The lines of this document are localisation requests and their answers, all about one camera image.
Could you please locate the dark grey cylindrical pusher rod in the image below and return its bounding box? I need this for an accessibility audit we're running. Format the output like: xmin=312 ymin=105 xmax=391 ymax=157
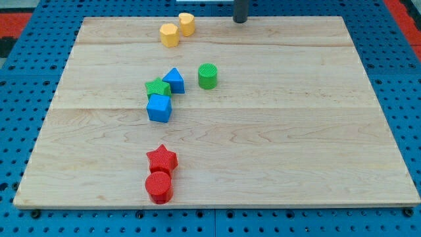
xmin=232 ymin=0 xmax=249 ymax=23

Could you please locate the yellow heart block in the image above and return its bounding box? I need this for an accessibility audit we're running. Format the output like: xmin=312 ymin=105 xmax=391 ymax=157
xmin=178 ymin=13 xmax=195 ymax=37

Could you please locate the green star block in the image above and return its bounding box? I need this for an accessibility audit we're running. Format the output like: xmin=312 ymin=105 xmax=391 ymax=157
xmin=145 ymin=78 xmax=172 ymax=99

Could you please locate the red star block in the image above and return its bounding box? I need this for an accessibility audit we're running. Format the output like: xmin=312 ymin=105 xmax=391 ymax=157
xmin=146 ymin=144 xmax=178 ymax=177

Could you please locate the green cylinder block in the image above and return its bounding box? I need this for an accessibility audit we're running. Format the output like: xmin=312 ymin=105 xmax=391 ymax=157
xmin=198 ymin=63 xmax=218 ymax=90

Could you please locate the yellow hexagon block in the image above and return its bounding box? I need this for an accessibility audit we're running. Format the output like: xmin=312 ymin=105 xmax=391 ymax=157
xmin=160 ymin=23 xmax=180 ymax=47

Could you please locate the blue triangle block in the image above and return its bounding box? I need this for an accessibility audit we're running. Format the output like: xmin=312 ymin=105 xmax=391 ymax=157
xmin=162 ymin=68 xmax=185 ymax=93

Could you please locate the light wooden board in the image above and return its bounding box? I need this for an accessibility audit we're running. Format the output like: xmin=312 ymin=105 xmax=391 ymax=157
xmin=14 ymin=16 xmax=420 ymax=209

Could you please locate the blue cube block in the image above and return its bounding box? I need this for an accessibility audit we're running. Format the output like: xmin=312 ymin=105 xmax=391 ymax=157
xmin=146 ymin=94 xmax=172 ymax=123

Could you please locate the red cylinder block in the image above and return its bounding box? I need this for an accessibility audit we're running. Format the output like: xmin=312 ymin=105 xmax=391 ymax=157
xmin=145 ymin=171 xmax=174 ymax=205

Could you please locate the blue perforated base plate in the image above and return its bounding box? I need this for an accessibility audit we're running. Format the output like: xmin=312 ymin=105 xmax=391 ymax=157
xmin=1 ymin=1 xmax=420 ymax=236

